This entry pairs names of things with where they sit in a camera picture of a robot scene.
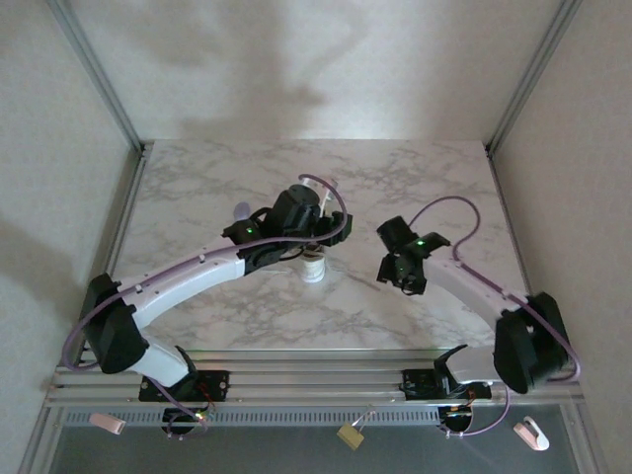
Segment aluminium table side rail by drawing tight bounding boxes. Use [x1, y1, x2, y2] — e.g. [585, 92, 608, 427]
[486, 142, 537, 297]
[98, 145, 152, 282]

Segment aluminium frame post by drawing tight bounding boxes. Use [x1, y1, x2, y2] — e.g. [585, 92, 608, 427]
[46, 0, 150, 154]
[485, 0, 585, 155]

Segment grey slotted cable tray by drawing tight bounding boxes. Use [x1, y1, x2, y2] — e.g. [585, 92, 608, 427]
[57, 407, 443, 429]

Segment brass padlock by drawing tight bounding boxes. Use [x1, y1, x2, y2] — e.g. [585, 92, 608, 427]
[337, 404, 377, 451]

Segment small white sneaker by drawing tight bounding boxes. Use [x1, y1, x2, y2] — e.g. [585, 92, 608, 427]
[300, 196, 336, 284]

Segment pink and white clip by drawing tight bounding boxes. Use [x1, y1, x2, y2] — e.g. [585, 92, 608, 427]
[512, 416, 551, 452]

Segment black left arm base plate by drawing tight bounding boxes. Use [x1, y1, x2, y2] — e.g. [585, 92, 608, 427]
[139, 369, 231, 403]

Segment aluminium extrusion base rails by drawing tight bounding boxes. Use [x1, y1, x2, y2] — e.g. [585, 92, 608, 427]
[46, 348, 587, 409]

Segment aluminium frame leg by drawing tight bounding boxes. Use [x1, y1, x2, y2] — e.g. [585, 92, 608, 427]
[561, 402, 609, 474]
[18, 404, 64, 474]

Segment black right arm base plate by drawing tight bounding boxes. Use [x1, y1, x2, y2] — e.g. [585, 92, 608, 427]
[402, 367, 494, 402]

